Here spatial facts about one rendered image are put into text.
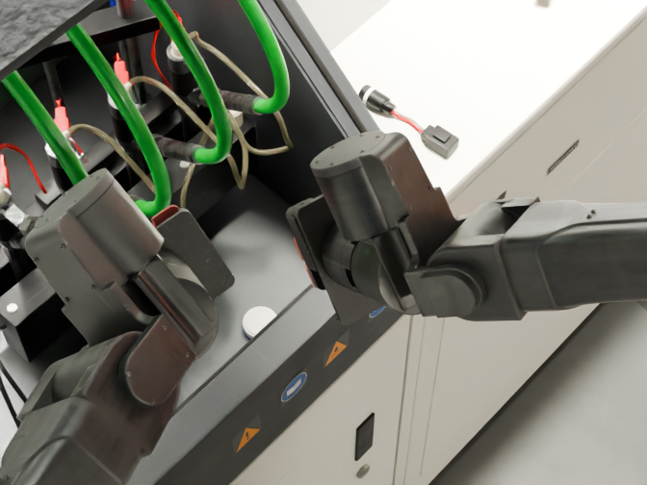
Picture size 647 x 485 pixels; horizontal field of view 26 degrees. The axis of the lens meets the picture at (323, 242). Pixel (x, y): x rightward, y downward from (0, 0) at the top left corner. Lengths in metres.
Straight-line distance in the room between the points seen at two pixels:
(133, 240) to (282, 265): 0.74
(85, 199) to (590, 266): 0.31
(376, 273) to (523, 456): 1.46
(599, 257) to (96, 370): 0.32
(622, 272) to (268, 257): 0.77
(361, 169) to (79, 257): 0.21
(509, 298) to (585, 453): 1.52
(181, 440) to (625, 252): 0.62
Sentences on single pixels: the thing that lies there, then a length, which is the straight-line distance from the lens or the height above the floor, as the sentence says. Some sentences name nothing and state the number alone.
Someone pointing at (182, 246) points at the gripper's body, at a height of 1.37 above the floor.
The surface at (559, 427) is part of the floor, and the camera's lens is 2.44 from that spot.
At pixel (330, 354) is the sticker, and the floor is 0.87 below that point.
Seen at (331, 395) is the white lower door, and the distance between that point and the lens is 1.59.
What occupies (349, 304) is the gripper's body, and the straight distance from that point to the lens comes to 1.08.
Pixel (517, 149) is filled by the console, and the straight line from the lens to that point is 1.57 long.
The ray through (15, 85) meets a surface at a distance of 1.08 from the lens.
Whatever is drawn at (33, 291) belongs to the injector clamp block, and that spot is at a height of 0.98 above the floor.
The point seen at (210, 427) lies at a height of 0.95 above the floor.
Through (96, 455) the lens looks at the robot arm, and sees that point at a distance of 0.80.
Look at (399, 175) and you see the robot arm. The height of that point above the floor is 1.42.
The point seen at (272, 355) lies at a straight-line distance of 1.40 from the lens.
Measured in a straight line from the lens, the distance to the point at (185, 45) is 1.20.
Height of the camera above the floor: 2.20
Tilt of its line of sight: 58 degrees down
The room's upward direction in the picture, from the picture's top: straight up
